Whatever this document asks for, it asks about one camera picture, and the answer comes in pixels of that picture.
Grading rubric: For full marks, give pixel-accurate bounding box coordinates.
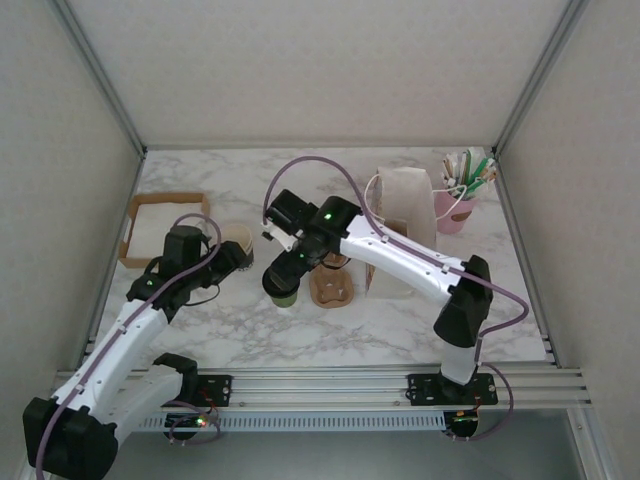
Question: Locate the paper cup stack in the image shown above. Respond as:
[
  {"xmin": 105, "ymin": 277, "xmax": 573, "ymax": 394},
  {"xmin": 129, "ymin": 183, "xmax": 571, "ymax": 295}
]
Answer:
[{"xmin": 219, "ymin": 223, "xmax": 257, "ymax": 274}]

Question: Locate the patterned paper gift bag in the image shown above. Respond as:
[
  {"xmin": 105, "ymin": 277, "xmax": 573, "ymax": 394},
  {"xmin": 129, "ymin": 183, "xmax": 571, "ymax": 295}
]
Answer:
[{"xmin": 363, "ymin": 165, "xmax": 477, "ymax": 300}]

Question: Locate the white napkin stack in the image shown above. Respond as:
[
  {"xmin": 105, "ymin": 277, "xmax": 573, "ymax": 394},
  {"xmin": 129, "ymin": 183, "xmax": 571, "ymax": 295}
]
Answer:
[{"xmin": 127, "ymin": 201, "xmax": 205, "ymax": 259}]

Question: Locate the brown cardboard tray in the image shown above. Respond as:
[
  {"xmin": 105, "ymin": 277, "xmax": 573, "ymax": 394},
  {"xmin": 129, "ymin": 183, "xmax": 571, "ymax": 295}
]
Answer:
[{"xmin": 118, "ymin": 192, "xmax": 212, "ymax": 270}]

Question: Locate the brown pulp cup carrier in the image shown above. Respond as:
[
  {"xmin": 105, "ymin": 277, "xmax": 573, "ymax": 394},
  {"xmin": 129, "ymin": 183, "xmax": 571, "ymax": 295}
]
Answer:
[{"xmin": 308, "ymin": 249, "xmax": 356, "ymax": 311}]

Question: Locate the pink holder cup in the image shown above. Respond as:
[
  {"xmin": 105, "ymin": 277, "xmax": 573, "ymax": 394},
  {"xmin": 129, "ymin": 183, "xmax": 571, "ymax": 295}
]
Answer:
[{"xmin": 435, "ymin": 192, "xmax": 478, "ymax": 235}]

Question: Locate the white wrapped straw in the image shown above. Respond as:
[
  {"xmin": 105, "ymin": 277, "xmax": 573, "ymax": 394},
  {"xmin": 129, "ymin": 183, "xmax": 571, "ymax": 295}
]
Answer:
[{"xmin": 441, "ymin": 155, "xmax": 459, "ymax": 190}]

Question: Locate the small electronics board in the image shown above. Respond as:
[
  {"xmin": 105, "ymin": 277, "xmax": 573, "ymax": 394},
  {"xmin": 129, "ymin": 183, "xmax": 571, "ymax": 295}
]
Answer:
[
  {"xmin": 443, "ymin": 409, "xmax": 482, "ymax": 440},
  {"xmin": 166, "ymin": 412, "xmax": 209, "ymax": 431}
]

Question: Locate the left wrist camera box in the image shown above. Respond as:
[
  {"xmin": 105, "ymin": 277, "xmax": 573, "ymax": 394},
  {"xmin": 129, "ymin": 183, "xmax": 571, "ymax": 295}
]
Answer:
[{"xmin": 191, "ymin": 215, "xmax": 224, "ymax": 249}]

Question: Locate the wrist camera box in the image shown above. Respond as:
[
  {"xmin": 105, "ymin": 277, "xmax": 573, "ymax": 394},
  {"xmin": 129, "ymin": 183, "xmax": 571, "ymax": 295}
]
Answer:
[
  {"xmin": 191, "ymin": 215, "xmax": 224, "ymax": 249},
  {"xmin": 259, "ymin": 221, "xmax": 297, "ymax": 252}
]

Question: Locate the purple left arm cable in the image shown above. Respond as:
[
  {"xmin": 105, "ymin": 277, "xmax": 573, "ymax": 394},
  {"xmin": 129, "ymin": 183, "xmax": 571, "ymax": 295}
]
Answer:
[{"xmin": 35, "ymin": 212, "xmax": 225, "ymax": 474}]

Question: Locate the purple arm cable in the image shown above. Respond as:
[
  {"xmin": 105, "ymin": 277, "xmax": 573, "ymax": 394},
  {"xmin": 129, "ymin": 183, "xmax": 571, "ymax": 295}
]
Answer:
[
  {"xmin": 263, "ymin": 156, "xmax": 530, "ymax": 444},
  {"xmin": 35, "ymin": 212, "xmax": 225, "ymax": 474}
]

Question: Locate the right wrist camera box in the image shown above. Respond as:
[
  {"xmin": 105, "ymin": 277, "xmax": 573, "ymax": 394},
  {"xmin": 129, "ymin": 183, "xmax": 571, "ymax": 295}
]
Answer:
[{"xmin": 259, "ymin": 221, "xmax": 297, "ymax": 252}]

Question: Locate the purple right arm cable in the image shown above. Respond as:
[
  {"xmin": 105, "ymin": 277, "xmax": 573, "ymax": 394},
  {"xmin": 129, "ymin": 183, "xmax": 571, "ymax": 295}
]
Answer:
[{"xmin": 263, "ymin": 156, "xmax": 530, "ymax": 444}]

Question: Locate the aluminium table side rail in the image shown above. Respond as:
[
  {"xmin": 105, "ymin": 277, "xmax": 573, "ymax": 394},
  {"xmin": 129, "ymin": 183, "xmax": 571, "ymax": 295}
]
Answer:
[
  {"xmin": 492, "ymin": 147, "xmax": 561, "ymax": 369},
  {"xmin": 74, "ymin": 149, "xmax": 147, "ymax": 372}
]

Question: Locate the aluminium table end rail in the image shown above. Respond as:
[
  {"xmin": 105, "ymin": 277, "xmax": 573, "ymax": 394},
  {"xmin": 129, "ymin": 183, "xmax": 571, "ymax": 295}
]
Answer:
[{"xmin": 143, "ymin": 143, "xmax": 496, "ymax": 152}]

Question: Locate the aluminium mounting rail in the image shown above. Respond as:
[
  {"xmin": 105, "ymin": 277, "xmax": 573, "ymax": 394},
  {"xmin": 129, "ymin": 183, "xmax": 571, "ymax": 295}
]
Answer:
[{"xmin": 47, "ymin": 368, "xmax": 595, "ymax": 414}]

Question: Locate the grey slotted cable duct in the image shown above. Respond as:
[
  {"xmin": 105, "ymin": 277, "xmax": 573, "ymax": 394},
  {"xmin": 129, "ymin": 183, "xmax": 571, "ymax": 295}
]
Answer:
[{"xmin": 139, "ymin": 411, "xmax": 447, "ymax": 433}]

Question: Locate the aluminium frame post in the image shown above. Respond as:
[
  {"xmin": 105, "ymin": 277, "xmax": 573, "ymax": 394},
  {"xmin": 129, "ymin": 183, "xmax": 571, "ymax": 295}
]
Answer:
[
  {"xmin": 52, "ymin": 0, "xmax": 149, "ymax": 157},
  {"xmin": 491, "ymin": 0, "xmax": 592, "ymax": 157}
]

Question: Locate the aluminium frame leg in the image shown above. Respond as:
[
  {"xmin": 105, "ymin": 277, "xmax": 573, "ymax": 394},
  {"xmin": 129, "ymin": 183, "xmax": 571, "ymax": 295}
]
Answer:
[{"xmin": 567, "ymin": 409, "xmax": 624, "ymax": 480}]

